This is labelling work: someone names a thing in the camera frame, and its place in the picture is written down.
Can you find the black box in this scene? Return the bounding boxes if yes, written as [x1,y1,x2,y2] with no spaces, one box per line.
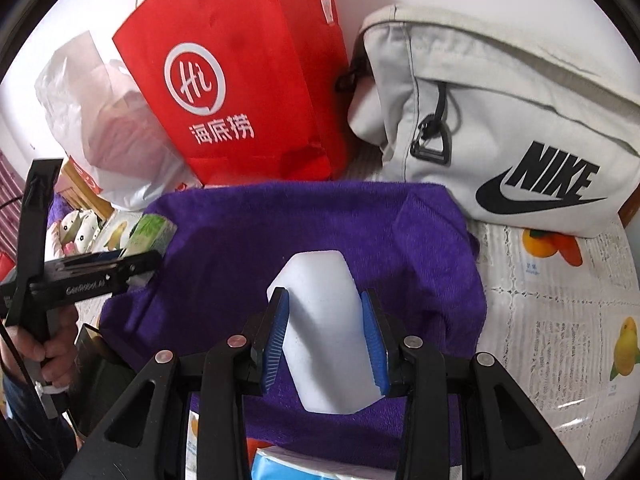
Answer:
[75,325,151,436]

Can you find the light green packet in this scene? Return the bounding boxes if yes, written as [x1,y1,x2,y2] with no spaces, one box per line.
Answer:
[122,214,178,288]

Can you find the fruit-printed tablecloth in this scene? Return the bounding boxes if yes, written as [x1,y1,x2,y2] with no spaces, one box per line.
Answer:
[50,150,640,480]

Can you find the light grey waist bag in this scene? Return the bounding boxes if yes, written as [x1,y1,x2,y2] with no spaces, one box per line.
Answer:
[335,4,640,238]

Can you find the pink striped cloth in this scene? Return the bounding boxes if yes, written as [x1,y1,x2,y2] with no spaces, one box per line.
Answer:
[0,152,31,261]

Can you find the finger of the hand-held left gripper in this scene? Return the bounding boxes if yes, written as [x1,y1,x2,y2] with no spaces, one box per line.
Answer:
[102,251,163,288]
[55,249,126,273]

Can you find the white sponge block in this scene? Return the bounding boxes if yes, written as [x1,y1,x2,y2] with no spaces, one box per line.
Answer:
[266,249,388,415]

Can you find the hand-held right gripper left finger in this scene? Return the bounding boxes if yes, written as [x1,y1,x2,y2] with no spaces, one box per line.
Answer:
[62,287,291,480]

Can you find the purple towel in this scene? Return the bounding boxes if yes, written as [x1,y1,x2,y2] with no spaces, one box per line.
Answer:
[100,180,488,468]

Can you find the wooden furniture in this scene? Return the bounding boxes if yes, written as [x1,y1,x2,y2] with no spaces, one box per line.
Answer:
[52,160,118,221]

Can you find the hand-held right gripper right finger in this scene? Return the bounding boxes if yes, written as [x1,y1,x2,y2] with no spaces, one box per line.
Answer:
[360,289,576,480]

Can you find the black cable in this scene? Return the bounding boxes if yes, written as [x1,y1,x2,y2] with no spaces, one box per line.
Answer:
[0,321,48,431]

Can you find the person's left hand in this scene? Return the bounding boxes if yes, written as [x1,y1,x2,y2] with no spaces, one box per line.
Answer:
[7,302,81,393]

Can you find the person's left forearm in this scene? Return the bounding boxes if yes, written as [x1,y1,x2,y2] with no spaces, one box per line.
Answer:
[0,375,86,480]

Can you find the blue and white tissue pack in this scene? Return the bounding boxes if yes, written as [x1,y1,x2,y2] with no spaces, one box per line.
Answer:
[250,447,401,480]

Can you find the white plush toy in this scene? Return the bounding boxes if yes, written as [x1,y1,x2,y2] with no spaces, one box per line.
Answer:
[50,207,108,261]

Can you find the white plastic bag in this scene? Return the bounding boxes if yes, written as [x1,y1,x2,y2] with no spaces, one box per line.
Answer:
[34,30,201,211]

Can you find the red paper bag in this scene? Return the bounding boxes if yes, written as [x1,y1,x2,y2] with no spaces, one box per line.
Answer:
[112,0,351,186]

